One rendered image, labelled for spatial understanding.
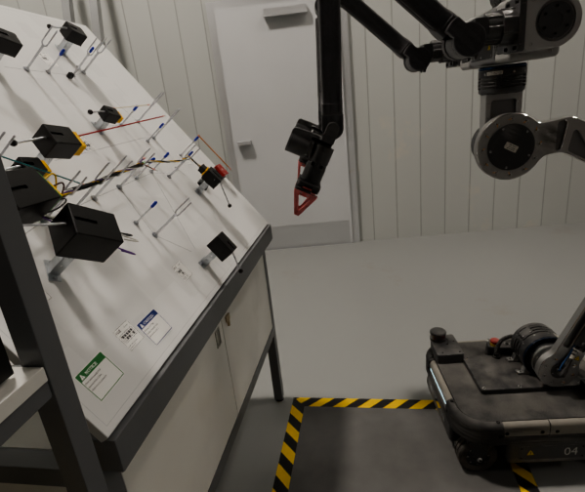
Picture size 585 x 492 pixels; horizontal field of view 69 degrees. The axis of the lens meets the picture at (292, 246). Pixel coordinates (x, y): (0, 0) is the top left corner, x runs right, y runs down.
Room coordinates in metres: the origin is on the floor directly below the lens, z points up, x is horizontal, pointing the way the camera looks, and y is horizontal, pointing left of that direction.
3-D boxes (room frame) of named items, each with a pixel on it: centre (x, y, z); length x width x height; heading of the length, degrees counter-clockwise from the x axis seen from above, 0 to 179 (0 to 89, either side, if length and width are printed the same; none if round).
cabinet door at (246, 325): (1.39, 0.18, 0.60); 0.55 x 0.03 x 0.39; 169
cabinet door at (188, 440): (0.85, 0.29, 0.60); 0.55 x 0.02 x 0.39; 169
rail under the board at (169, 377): (1.12, 0.22, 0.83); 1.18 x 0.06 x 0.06; 169
